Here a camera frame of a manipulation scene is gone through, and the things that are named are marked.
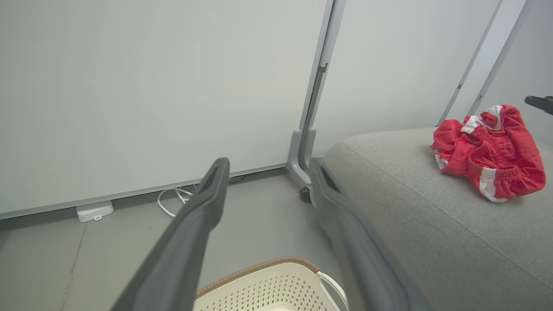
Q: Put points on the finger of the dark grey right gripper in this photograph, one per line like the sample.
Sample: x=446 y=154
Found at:
x=542 y=103

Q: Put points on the red shorts with white stripes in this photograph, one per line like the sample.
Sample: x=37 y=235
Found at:
x=497 y=160

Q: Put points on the grey fabric sofa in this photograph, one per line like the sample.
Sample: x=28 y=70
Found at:
x=453 y=242

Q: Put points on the thin grey partition post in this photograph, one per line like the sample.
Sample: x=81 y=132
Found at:
x=471 y=65
x=501 y=56

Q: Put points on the cream perforated laundry basket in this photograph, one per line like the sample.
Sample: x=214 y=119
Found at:
x=268 y=289

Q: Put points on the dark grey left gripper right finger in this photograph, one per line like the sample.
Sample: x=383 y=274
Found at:
x=358 y=250

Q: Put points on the white partition panel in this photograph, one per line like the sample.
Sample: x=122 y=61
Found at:
x=389 y=65
x=129 y=86

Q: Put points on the white power adapter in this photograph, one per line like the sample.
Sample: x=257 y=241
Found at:
x=95 y=211

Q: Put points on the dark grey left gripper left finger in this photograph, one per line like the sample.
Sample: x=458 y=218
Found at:
x=181 y=250

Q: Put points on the grey partition foot bracket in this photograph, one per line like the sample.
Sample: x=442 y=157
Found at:
x=311 y=142
x=293 y=160

